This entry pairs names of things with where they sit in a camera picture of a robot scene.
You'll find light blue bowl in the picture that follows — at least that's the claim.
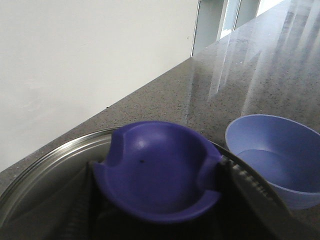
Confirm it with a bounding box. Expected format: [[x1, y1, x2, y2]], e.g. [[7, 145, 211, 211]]
[[225, 114, 320, 210]]

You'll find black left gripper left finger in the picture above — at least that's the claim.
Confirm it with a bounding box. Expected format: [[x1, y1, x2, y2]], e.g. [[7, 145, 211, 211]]
[[63, 161, 103, 240]]

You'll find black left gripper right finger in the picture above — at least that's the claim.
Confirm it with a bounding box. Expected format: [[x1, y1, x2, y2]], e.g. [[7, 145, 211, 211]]
[[217, 162, 320, 240]]

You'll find glass lid with blue knob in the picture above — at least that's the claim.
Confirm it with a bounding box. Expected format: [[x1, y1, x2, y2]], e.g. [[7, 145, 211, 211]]
[[0, 121, 289, 240]]

